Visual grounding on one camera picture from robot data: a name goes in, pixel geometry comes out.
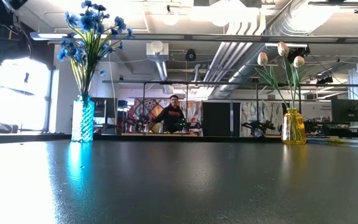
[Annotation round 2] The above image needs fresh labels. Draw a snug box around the blue glass vase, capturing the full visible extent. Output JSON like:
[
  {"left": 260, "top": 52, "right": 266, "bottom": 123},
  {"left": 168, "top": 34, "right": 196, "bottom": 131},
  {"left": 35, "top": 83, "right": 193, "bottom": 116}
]
[{"left": 71, "top": 95, "right": 95, "bottom": 143}]

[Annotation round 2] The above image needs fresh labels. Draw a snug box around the yellow glass vase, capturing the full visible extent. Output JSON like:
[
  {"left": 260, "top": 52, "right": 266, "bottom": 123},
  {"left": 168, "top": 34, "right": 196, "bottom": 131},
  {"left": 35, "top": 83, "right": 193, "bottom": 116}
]
[{"left": 281, "top": 107, "right": 307, "bottom": 145}]

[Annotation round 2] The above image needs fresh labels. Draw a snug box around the person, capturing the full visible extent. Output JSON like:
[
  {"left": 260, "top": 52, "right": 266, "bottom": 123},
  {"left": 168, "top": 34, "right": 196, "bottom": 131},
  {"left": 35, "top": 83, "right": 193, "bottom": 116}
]
[{"left": 149, "top": 94, "right": 186, "bottom": 134}]

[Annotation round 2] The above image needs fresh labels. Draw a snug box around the white floral cloth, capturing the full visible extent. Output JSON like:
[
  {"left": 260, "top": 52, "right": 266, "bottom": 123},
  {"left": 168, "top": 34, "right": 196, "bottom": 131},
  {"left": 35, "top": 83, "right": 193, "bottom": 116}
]
[{"left": 183, "top": 101, "right": 203, "bottom": 136}]

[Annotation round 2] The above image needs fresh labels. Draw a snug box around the colourful patterned cloth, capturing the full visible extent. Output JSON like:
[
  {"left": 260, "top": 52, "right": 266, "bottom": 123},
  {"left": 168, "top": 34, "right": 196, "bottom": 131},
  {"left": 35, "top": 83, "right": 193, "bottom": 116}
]
[{"left": 128, "top": 98, "right": 164, "bottom": 133}]

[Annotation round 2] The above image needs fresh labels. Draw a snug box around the black partition panel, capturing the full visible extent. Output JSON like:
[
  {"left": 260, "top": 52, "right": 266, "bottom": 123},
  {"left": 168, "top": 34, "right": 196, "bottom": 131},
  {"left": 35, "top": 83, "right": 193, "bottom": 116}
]
[{"left": 202, "top": 101, "right": 241, "bottom": 138}]

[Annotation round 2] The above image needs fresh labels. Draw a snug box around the black round ceiling device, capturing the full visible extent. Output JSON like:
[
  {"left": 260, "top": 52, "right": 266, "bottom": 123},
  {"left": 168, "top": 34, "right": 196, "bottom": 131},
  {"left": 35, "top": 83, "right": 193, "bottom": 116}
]
[{"left": 184, "top": 49, "right": 198, "bottom": 62}]

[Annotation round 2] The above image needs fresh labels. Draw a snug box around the white ceiling unit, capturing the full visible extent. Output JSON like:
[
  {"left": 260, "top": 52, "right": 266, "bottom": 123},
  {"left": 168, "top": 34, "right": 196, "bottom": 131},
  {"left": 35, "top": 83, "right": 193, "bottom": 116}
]
[{"left": 146, "top": 40, "right": 170, "bottom": 62}]

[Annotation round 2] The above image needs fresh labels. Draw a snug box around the white patterned cloth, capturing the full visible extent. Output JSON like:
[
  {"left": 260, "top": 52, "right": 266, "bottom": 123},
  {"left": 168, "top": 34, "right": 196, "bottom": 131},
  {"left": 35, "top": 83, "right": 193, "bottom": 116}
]
[{"left": 240, "top": 101, "right": 284, "bottom": 138}]

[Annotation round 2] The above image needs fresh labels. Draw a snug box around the black computer monitor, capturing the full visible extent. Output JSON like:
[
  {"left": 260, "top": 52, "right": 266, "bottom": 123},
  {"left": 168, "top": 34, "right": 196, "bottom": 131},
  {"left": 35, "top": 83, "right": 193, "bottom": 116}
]
[
  {"left": 90, "top": 96, "right": 117, "bottom": 118},
  {"left": 331, "top": 98, "right": 358, "bottom": 123}
]

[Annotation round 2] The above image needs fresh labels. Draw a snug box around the black ceiling lamp track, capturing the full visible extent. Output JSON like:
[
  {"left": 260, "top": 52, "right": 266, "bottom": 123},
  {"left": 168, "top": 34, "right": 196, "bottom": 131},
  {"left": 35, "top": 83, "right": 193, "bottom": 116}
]
[{"left": 308, "top": 1, "right": 358, "bottom": 14}]

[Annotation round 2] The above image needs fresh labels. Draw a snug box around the black aluminium table frame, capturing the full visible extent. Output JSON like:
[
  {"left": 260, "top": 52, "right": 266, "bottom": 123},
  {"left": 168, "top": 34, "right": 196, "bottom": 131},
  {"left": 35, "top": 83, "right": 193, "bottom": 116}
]
[{"left": 0, "top": 133, "right": 358, "bottom": 146}]

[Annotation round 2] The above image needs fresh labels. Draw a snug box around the black background rig frame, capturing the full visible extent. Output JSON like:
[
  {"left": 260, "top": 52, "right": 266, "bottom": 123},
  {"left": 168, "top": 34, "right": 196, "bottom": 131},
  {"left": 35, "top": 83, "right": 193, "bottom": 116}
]
[{"left": 103, "top": 79, "right": 358, "bottom": 88}]

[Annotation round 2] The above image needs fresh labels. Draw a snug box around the grey overhead frame bar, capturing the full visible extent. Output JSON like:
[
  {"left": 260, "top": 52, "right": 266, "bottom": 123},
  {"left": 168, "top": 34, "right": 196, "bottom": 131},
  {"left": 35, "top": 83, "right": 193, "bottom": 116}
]
[{"left": 29, "top": 32, "right": 358, "bottom": 44}]

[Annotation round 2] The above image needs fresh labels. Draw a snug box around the silver ventilation duct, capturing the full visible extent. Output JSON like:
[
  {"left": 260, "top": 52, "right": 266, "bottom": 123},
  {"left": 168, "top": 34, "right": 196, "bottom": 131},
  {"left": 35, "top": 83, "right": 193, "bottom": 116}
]
[{"left": 216, "top": 0, "right": 334, "bottom": 99}]

